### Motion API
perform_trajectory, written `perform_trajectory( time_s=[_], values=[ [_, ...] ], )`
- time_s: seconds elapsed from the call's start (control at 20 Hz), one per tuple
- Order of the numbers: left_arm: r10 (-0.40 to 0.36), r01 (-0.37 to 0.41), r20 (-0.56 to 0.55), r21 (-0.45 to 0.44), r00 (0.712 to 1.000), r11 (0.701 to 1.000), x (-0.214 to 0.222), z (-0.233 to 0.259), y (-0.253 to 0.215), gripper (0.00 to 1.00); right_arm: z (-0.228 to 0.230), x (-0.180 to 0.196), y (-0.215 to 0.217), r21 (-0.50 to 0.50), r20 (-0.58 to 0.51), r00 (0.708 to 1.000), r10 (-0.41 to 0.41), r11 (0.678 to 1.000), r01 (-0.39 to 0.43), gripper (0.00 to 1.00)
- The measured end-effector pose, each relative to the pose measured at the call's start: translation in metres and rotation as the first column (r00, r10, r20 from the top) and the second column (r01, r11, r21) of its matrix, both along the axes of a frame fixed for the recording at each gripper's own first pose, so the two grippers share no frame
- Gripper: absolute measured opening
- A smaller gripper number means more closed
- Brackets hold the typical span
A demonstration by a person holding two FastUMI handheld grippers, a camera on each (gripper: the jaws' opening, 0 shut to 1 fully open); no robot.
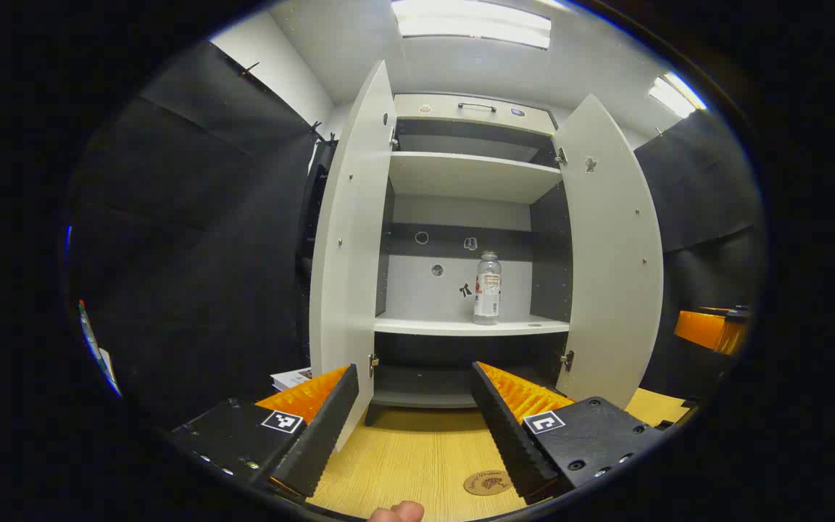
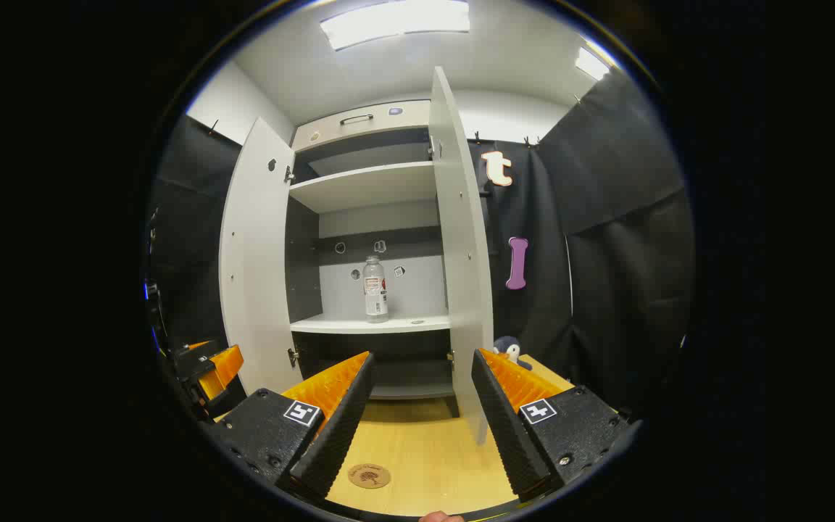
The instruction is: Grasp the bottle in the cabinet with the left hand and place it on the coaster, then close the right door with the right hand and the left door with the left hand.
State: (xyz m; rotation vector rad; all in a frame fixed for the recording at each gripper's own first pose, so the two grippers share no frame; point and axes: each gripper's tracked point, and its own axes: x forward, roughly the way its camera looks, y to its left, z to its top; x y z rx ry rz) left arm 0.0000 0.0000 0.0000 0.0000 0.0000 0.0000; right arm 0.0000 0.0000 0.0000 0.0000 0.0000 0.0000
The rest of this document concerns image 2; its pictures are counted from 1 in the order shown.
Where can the white cabinet door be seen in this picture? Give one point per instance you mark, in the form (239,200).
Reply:
(258,254)
(461,254)

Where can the small ceiling light panel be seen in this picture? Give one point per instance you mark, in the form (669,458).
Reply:
(591,64)

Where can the clear plastic bottle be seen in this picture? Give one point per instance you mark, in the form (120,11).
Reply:
(375,290)

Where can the large ceiling light panel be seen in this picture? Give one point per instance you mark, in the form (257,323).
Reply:
(396,20)

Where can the black backdrop cloth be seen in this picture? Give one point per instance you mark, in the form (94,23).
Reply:
(189,239)
(533,217)
(628,217)

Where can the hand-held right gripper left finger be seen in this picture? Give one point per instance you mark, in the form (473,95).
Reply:
(341,435)

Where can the white and grey cabinet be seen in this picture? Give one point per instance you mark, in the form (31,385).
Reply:
(370,185)

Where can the round wooden coaster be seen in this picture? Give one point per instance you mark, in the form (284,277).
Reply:
(369,476)

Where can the plush penguin toy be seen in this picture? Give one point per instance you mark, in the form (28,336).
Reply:
(512,351)

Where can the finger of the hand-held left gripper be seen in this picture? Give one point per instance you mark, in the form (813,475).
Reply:
(225,366)
(196,361)

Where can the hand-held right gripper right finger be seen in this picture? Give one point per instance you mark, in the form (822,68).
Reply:
(508,435)

